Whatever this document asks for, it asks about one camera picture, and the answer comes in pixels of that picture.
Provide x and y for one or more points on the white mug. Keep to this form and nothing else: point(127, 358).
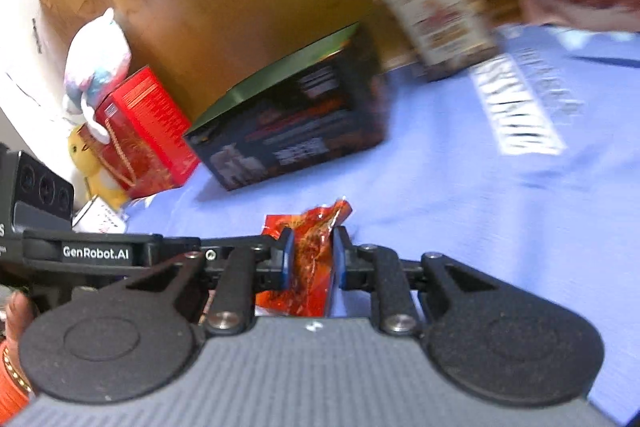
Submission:
point(97, 219)

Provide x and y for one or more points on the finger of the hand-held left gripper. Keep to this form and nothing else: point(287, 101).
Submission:
point(225, 243)

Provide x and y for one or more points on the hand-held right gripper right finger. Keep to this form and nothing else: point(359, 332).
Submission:
point(342, 259)

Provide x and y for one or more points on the dark printed cardboard box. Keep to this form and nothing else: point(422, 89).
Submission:
point(295, 122)

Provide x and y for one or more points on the blue printed cloth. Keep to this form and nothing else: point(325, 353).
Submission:
point(475, 217)

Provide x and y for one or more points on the person's left hand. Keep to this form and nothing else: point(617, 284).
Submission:
point(20, 314)

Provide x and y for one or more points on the pink and blue plush toy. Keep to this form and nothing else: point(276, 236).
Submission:
point(97, 57)

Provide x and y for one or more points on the red gift box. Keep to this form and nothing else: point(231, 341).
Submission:
point(150, 127)

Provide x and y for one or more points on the yellow duck plush toy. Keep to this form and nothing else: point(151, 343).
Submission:
point(85, 157)

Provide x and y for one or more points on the red snack packet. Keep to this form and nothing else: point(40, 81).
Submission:
point(312, 252)

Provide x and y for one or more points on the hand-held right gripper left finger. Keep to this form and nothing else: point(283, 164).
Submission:
point(287, 259)

